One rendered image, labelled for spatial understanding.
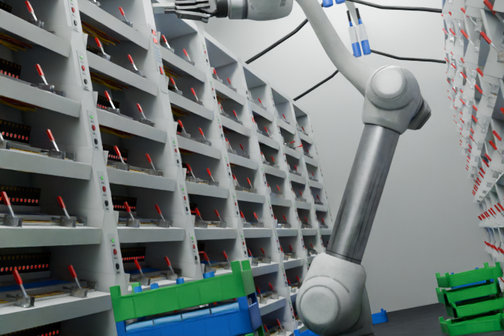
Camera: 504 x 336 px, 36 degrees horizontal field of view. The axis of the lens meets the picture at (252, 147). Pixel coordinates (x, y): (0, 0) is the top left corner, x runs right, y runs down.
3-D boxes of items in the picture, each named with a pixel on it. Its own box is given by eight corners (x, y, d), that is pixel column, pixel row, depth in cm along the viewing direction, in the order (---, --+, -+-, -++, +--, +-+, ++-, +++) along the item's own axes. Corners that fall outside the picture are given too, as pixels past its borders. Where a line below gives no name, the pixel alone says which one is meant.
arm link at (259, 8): (240, 5, 254) (244, -26, 244) (286, 4, 257) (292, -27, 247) (245, 28, 248) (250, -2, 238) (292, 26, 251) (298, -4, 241)
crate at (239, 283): (256, 291, 189) (249, 259, 190) (245, 295, 169) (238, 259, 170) (138, 315, 191) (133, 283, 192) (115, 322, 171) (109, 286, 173)
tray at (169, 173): (175, 191, 292) (178, 166, 293) (103, 181, 234) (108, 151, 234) (126, 185, 297) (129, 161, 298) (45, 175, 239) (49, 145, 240)
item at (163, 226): (184, 240, 289) (188, 203, 290) (115, 243, 231) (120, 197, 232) (134, 233, 294) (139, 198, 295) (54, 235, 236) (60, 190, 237)
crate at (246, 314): (262, 324, 187) (256, 291, 189) (253, 332, 167) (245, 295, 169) (144, 347, 190) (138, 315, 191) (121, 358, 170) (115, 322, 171)
